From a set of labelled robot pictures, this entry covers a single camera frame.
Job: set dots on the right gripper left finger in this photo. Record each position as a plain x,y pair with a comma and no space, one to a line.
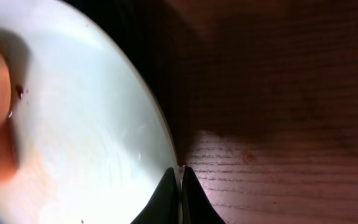
162,207

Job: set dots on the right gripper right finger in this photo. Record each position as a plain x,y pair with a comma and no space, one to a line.
196,206

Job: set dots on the light blue plate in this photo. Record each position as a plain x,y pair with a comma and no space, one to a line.
91,139

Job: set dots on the black round tray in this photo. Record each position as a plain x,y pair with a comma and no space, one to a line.
142,29

